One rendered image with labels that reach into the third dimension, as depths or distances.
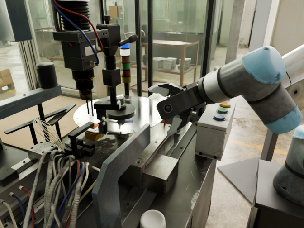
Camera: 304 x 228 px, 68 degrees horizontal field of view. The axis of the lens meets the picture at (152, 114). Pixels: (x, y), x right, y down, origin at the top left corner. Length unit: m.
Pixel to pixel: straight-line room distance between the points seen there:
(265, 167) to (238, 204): 0.93
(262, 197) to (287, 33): 3.05
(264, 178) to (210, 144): 0.22
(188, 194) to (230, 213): 1.03
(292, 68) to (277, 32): 3.01
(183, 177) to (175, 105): 0.37
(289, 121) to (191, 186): 0.40
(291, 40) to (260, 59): 3.25
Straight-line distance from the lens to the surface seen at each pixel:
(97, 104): 0.74
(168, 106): 0.52
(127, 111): 0.80
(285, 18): 3.66
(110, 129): 0.71
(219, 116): 0.92
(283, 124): 0.54
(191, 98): 0.55
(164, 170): 0.74
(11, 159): 0.91
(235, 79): 0.48
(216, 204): 1.82
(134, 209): 0.72
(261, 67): 0.46
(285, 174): 0.85
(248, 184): 2.03
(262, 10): 5.11
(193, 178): 0.84
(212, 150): 0.92
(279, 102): 0.52
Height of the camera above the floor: 1.29
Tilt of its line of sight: 25 degrees down
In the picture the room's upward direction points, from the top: straight up
